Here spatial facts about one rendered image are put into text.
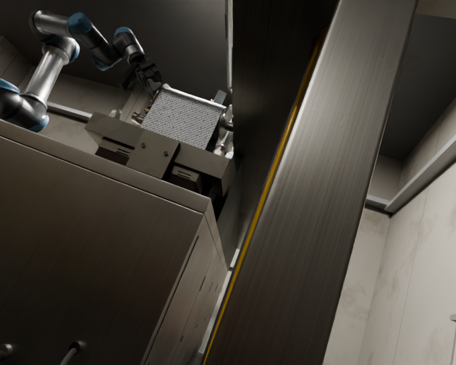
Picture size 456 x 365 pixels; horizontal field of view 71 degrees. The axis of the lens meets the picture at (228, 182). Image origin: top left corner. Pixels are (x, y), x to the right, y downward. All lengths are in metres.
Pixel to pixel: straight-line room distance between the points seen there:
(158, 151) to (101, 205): 0.19
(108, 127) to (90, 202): 0.23
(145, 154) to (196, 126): 0.31
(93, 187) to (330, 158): 0.66
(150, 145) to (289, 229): 0.68
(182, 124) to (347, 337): 3.50
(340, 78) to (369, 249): 4.13
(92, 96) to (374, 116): 5.96
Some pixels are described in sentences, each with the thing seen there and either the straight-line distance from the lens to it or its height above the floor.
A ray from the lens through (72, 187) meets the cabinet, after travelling 0.83.
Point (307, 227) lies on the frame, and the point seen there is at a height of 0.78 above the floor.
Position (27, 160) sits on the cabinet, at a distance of 0.91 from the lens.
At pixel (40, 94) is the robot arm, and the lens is 1.63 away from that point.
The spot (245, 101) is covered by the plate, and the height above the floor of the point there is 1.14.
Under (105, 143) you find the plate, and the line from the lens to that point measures 0.93.
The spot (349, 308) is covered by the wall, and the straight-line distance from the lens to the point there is 4.22.
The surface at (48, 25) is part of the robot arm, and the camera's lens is 1.62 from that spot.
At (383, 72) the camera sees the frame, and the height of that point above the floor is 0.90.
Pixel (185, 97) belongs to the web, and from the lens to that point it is 1.18.
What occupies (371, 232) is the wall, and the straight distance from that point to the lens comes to 4.41.
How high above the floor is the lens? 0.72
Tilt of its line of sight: 18 degrees up
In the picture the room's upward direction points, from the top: 22 degrees clockwise
